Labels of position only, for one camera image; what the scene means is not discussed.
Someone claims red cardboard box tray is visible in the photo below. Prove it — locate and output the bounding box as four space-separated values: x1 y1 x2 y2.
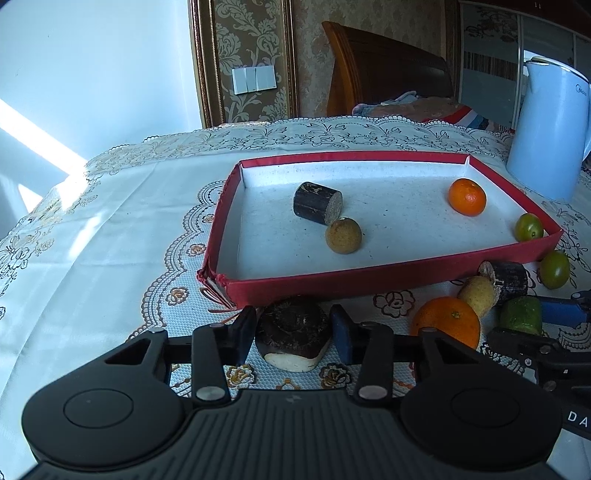
198 150 565 309

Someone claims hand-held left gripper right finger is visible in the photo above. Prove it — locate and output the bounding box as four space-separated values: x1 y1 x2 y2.
329 305 486 408

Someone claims tan longan fruit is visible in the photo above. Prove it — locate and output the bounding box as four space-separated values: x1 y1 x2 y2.
325 218 362 254
457 275 499 319

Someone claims green sugarcane piece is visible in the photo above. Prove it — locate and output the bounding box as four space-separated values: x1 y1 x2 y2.
499 296 544 336

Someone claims dark brown water chestnut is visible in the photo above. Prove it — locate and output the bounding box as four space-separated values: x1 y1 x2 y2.
255 298 332 372

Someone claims green jujube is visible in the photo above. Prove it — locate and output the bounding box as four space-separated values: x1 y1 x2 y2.
539 250 571 290
515 213 544 242

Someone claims small orange tangerine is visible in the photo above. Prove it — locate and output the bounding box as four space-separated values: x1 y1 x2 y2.
448 178 487 217

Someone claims dark sugarcane piece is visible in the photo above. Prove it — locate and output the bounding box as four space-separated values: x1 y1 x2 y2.
478 260 528 305
292 182 344 226

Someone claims large orange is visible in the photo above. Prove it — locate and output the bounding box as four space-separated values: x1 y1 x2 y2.
410 296 482 350

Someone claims gold framed wallpaper panel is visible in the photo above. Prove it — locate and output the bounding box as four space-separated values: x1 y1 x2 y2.
187 0 301 127

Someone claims white wall light switch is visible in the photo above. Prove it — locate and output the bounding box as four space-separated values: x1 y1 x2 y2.
232 64 279 94

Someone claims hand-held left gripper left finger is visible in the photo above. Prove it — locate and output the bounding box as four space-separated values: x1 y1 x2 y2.
106 305 258 407

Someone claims wardrobe with sliding doors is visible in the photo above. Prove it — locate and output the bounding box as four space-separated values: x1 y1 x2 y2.
455 0 591 130

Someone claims brown wooden bed headboard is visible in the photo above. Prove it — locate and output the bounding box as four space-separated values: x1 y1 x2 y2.
322 21 455 118

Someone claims pale blue electric kettle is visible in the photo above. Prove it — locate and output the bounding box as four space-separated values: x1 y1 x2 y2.
505 55 591 204

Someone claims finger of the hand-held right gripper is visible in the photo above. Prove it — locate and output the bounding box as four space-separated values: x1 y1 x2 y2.
488 327 591 371
538 292 591 326

